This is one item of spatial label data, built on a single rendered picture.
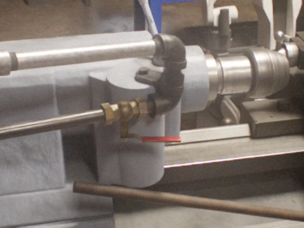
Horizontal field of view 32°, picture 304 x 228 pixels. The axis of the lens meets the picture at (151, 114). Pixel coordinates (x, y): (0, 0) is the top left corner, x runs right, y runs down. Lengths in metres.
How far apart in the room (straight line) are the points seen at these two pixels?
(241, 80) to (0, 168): 0.41
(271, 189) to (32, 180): 0.62
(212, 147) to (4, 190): 0.52
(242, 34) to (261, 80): 2.32
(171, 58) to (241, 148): 0.52
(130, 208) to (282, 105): 0.42
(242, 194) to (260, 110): 0.20
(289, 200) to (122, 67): 0.60
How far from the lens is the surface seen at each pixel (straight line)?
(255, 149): 1.21
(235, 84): 0.91
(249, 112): 1.26
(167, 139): 0.75
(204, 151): 1.18
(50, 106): 0.82
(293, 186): 1.30
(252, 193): 1.26
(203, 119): 2.57
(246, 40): 3.17
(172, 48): 0.71
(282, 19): 2.13
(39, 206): 0.86
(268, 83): 0.92
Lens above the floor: 1.51
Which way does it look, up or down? 31 degrees down
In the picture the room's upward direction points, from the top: straight up
